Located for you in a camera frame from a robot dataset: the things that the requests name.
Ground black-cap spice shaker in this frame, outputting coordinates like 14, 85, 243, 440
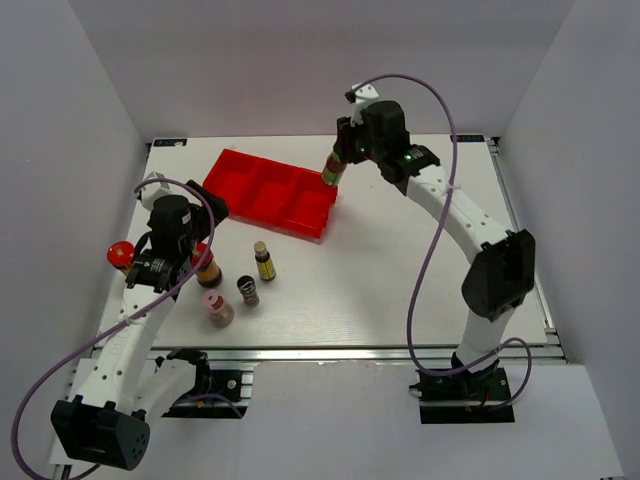
236, 275, 260, 307

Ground pink-cap spice jar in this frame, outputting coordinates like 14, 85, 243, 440
202, 289, 235, 328

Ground green-label red sauce bottle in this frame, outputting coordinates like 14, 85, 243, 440
321, 152, 347, 187

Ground red-cap dark sauce jar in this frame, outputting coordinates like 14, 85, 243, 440
191, 242, 223, 289

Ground right blue table label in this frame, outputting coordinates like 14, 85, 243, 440
450, 134, 486, 143

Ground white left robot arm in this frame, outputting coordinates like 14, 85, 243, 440
51, 178, 229, 471

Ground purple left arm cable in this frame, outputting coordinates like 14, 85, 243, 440
10, 178, 218, 479

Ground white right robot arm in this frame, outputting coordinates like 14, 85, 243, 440
321, 100, 535, 399

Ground yellow-label dark sauce bottle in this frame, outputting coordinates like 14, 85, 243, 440
254, 241, 276, 282

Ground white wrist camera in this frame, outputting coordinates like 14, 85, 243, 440
135, 171, 172, 212
345, 83, 379, 127

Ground red-cap brown spice jar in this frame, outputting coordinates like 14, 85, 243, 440
106, 240, 135, 275

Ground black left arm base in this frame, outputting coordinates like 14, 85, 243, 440
163, 366, 253, 420

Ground red three-compartment plastic tray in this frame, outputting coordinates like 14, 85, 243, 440
203, 149, 338, 241

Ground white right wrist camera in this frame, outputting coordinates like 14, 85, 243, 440
345, 83, 379, 127

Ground blue table label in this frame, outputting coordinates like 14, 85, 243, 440
450, 134, 486, 143
152, 138, 187, 148

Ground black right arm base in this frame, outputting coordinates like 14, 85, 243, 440
408, 367, 515, 425

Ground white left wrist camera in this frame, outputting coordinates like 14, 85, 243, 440
135, 171, 172, 212

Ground left blue table label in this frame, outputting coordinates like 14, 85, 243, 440
152, 138, 187, 148

